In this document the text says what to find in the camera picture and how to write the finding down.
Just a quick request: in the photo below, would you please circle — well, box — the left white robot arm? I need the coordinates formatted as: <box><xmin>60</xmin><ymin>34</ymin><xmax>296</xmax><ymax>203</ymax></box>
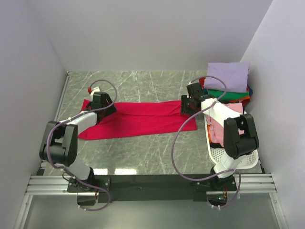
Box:
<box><xmin>39</xmin><ymin>91</ymin><xmax>117</xmax><ymax>192</ymax></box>

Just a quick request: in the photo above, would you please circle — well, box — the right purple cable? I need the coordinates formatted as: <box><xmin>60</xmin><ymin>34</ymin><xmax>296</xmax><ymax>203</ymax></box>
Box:
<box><xmin>171</xmin><ymin>75</ymin><xmax>242</xmax><ymax>210</ymax></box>

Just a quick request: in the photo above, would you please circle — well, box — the folded lavender t shirt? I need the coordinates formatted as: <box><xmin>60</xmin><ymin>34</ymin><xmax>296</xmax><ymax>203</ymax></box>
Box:
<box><xmin>204</xmin><ymin>62</ymin><xmax>250</xmax><ymax>93</ymax></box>

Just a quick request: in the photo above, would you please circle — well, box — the orange garment in basket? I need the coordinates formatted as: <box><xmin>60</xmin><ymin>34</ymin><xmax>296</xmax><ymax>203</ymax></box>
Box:
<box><xmin>207</xmin><ymin>125</ymin><xmax>214</xmax><ymax>143</ymax></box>

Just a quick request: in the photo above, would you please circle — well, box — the pink t shirt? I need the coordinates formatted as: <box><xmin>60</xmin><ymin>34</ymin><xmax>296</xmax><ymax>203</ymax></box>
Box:
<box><xmin>204</xmin><ymin>103</ymin><xmax>244</xmax><ymax>147</ymax></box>

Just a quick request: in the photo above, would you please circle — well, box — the white perforated laundry basket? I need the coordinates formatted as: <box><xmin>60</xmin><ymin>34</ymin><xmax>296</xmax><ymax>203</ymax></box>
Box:
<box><xmin>204</xmin><ymin>111</ymin><xmax>259</xmax><ymax>172</ymax></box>

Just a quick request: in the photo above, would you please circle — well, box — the purple cable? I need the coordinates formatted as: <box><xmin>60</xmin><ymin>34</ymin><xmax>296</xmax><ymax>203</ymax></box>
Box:
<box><xmin>171</xmin><ymin>75</ymin><xmax>242</xmax><ymax>210</ymax></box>
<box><xmin>47</xmin><ymin>80</ymin><xmax>118</xmax><ymax>212</ymax></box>

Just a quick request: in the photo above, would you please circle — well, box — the aluminium extrusion rail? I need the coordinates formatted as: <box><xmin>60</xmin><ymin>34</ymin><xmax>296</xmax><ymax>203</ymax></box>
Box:
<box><xmin>25</xmin><ymin>174</ymin><xmax>277</xmax><ymax>195</ymax></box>

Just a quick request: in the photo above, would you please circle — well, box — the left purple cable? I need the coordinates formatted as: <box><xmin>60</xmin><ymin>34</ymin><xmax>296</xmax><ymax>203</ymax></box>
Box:
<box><xmin>47</xmin><ymin>80</ymin><xmax>118</xmax><ymax>212</ymax></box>

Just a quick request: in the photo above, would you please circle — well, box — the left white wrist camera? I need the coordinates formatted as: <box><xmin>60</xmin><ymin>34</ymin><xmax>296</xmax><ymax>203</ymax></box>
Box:
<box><xmin>88</xmin><ymin>86</ymin><xmax>101</xmax><ymax>99</ymax></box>

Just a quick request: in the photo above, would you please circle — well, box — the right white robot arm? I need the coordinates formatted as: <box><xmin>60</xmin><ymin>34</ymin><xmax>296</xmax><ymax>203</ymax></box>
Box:
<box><xmin>174</xmin><ymin>83</ymin><xmax>259</xmax><ymax>190</ymax></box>

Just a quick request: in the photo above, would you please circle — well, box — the folded dark red t shirt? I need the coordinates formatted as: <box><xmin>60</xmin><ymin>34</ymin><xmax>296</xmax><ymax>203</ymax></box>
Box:
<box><xmin>199</xmin><ymin>77</ymin><xmax>253</xmax><ymax>106</ymax></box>

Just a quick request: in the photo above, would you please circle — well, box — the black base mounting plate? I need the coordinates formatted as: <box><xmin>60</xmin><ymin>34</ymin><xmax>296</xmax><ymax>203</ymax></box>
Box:
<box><xmin>67</xmin><ymin>174</ymin><xmax>238</xmax><ymax>206</ymax></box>

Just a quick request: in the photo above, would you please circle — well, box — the folded green t shirt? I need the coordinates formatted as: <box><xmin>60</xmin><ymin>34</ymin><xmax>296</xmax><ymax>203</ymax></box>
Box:
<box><xmin>206</xmin><ymin>88</ymin><xmax>250</xmax><ymax>101</ymax></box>

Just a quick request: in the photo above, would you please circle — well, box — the crimson red t shirt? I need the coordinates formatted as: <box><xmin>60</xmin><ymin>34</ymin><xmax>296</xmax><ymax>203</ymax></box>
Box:
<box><xmin>78</xmin><ymin>101</ymin><xmax>190</xmax><ymax>140</ymax></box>

